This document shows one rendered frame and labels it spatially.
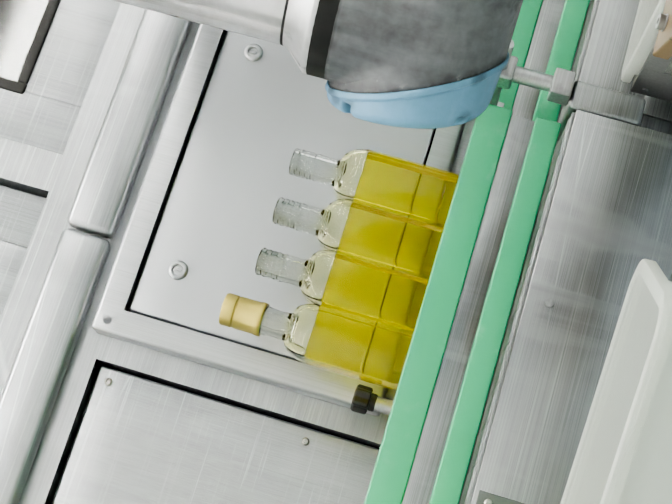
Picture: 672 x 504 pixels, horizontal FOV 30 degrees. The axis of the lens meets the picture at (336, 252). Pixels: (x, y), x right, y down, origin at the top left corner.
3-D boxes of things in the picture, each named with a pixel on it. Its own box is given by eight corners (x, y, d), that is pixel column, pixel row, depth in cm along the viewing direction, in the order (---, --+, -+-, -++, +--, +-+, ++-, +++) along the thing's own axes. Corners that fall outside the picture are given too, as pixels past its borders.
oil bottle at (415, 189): (533, 211, 135) (343, 158, 137) (541, 194, 129) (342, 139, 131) (520, 259, 133) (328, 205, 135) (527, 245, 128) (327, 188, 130)
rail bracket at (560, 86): (558, 117, 130) (441, 85, 131) (586, 48, 114) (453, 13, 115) (551, 143, 129) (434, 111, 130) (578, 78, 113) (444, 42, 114)
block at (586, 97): (628, 128, 127) (561, 109, 128) (649, 91, 118) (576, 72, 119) (620, 159, 127) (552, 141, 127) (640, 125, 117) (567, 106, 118)
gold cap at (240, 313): (268, 299, 128) (227, 287, 128) (257, 331, 127) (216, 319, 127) (270, 309, 131) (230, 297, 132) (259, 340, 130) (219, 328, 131)
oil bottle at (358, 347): (492, 364, 130) (295, 306, 132) (498, 354, 125) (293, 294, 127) (478, 416, 129) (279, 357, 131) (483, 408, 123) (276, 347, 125)
